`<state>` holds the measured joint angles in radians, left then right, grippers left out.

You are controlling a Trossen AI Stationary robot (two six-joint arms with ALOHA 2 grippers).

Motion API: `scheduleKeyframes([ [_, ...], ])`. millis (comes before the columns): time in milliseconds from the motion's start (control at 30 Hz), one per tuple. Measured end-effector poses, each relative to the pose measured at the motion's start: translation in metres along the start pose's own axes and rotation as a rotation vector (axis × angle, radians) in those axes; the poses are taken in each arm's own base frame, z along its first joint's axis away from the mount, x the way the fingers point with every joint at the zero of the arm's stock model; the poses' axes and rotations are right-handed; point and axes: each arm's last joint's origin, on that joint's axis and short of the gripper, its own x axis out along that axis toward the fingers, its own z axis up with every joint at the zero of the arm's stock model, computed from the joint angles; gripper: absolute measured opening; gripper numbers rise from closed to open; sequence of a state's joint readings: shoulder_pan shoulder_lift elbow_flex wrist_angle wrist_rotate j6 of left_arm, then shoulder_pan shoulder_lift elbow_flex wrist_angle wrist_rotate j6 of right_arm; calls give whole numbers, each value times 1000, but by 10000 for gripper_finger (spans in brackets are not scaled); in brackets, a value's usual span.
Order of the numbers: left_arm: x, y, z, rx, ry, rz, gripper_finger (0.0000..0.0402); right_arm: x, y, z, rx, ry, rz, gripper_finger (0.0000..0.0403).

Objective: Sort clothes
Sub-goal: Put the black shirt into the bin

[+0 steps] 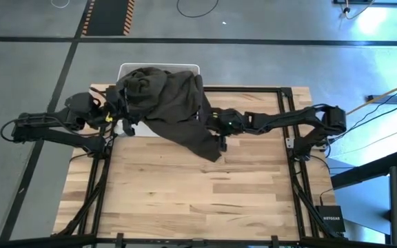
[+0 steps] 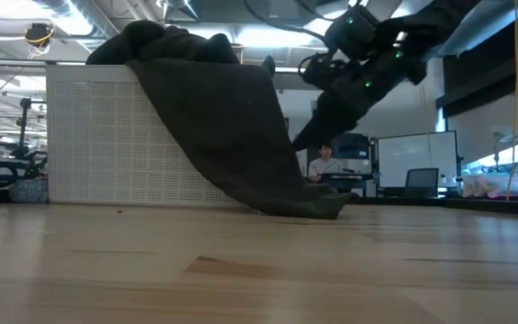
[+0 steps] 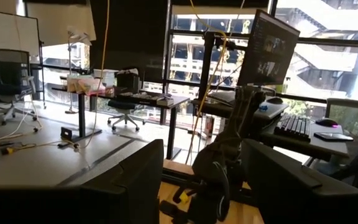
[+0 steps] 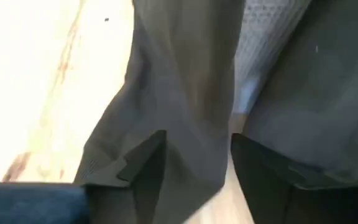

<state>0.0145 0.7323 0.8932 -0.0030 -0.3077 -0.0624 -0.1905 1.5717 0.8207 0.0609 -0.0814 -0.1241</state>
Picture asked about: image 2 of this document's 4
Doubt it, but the black ceiling mounted device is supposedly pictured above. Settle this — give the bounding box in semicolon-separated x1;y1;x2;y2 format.
22;22;58;59

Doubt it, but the dark olive hoodie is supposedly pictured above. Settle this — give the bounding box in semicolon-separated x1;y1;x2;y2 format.
85;20;360;221

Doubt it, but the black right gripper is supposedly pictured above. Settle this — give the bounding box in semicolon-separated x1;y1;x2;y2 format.
291;66;405;152

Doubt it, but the dark office chair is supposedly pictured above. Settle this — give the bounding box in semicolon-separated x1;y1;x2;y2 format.
403;166;441;199

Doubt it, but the yellow cable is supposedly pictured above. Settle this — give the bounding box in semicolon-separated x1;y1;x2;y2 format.
505;0;518;203

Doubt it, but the white whiteboard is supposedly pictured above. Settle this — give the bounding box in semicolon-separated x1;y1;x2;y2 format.
375;130;460;189

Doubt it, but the white perforated plastic bin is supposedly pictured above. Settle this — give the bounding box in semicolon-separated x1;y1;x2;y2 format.
45;64;242;206

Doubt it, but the pale clothes pile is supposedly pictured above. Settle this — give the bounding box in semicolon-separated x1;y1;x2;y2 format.
460;174;518;199

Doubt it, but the black camera cable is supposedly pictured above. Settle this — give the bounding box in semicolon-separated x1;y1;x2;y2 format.
243;0;332;44

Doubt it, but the black background desk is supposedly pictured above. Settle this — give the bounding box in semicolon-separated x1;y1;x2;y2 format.
319;171;376;197

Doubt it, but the black upright stand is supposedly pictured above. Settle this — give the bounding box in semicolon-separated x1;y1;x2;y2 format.
18;96;33;157

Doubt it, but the person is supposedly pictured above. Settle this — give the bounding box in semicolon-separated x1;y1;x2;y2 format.
307;142;345;184

